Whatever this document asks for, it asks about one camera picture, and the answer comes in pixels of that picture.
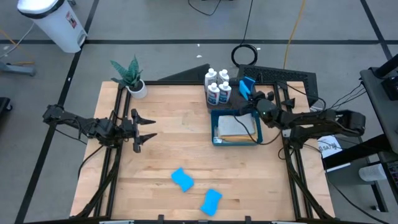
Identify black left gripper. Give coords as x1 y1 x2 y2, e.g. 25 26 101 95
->
119 108 158 153

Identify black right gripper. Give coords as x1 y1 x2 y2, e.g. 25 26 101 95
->
239 90 275 115

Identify blue wavy sponge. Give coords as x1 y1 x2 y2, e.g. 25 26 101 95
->
243 76 257 91
170 167 195 193
238 79 251 101

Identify white plastic cleaner bottle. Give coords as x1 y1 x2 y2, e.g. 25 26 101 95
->
218 81 233 105
206 82 221 106
204 67 218 86
217 68 230 84

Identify grey waffle weave towel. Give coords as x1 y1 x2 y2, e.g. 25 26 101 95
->
217 113 256 137

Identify yellow towel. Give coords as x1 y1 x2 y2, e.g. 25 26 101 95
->
216 132 259 143

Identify blue sponge with pale spot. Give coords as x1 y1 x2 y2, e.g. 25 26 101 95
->
200 189 223 217

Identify grey translucent plastic bin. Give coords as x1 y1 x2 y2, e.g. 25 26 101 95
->
205 77 250 110

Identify black mesh computer case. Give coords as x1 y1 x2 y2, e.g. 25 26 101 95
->
238 64 320 106

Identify white plant pot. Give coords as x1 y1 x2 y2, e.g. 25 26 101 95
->
126 79 149 100

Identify teal plastic bin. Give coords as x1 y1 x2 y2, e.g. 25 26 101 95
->
210 108 264 147

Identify green snake plant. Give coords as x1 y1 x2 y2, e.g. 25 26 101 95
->
110 55 144 91

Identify white printed paper sheet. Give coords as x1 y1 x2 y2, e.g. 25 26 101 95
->
317 134 343 159

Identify black side table stand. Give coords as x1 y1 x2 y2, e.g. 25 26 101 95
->
322 133 398 214

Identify dark grey side desk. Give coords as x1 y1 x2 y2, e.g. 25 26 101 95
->
359 53 398 147

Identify white trash can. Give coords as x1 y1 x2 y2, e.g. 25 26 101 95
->
17 0 88 54

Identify grey stand base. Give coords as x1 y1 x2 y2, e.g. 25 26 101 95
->
0 60 37 77

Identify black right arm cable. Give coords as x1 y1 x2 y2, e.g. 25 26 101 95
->
233 114 282 146

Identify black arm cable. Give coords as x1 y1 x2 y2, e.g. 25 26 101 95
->
76 144 105 180
233 114 282 146

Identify black coiled floor cable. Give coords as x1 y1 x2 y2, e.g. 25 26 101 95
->
231 0 259 68

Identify black aluminium table frame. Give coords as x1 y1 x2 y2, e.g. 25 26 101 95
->
70 80 335 224

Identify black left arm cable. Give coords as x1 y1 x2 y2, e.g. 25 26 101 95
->
76 144 105 180

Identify yellow power cord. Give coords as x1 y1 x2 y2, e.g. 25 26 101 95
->
282 0 307 70

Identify black desk cable bundle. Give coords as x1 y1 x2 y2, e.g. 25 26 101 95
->
310 81 368 111

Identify black loose floor cable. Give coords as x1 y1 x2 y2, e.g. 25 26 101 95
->
187 0 223 17

